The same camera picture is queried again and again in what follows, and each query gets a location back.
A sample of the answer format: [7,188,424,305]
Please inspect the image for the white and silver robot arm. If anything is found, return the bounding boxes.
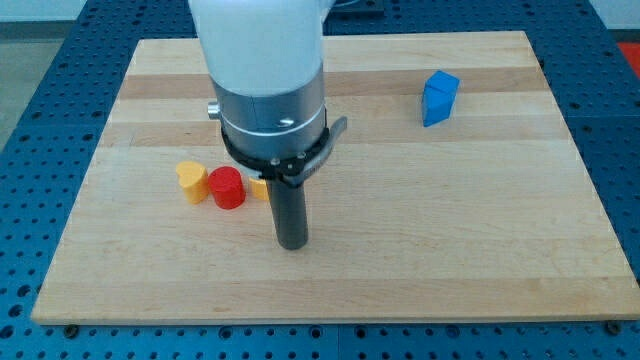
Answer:
[189,0,334,160]

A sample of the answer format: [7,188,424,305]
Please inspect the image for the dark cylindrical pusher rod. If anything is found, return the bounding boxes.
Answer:
[267,180,309,250]

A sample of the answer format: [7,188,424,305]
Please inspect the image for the yellow block behind rod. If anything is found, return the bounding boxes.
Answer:
[249,177,269,201]

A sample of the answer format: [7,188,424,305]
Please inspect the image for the red cylinder block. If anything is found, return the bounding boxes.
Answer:
[207,166,246,210]

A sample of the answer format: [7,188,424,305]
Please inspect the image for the yellow heart block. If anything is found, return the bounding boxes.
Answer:
[176,161,209,204]

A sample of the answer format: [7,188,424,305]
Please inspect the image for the wooden board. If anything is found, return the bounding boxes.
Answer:
[32,31,639,325]

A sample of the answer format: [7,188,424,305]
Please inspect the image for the blue pentagon block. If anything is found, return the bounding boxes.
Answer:
[421,70,460,127]

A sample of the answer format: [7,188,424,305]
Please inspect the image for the black clamp ring with lever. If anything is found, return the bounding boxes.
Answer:
[220,115,349,189]

